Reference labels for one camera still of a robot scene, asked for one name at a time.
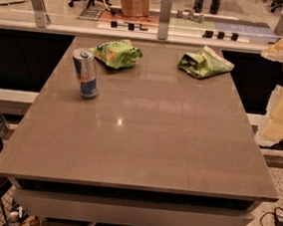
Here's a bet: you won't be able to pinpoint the grey table drawer unit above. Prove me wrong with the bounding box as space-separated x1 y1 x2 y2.
13 188 253 226

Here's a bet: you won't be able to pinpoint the silver blue energy drink can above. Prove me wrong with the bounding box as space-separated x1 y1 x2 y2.
72 48 99 100

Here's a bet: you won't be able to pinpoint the green rice chip bag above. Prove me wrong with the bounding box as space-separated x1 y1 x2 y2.
91 39 143 70

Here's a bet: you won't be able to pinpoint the left metal glass post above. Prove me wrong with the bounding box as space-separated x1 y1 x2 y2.
30 0 50 29

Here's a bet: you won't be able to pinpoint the person legs in background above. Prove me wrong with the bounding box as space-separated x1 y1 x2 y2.
192 0 223 17

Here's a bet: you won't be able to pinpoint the middle metal glass post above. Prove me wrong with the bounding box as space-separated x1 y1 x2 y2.
157 0 172 40

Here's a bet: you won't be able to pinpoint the green chip bag right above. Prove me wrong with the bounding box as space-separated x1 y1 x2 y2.
178 46 234 79

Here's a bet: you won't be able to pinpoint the wire basket with items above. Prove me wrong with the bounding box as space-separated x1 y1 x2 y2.
0 185 42 226

